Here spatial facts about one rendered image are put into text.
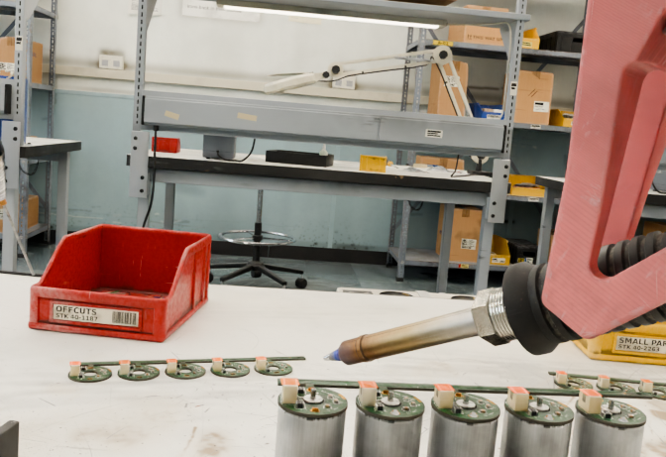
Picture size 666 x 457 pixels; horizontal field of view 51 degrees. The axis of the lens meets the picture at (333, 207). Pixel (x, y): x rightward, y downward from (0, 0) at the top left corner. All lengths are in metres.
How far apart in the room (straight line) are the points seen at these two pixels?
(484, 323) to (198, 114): 2.32
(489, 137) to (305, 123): 0.66
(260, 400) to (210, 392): 0.03
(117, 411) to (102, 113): 4.37
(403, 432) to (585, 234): 0.11
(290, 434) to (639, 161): 0.14
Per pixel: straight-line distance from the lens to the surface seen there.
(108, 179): 4.75
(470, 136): 2.56
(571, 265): 0.17
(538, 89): 4.47
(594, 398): 0.28
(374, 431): 0.25
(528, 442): 0.27
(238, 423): 0.39
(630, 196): 0.19
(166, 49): 4.68
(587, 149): 0.16
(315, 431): 0.25
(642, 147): 0.19
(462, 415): 0.26
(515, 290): 0.18
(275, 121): 2.47
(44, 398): 0.42
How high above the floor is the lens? 0.91
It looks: 7 degrees down
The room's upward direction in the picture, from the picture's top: 5 degrees clockwise
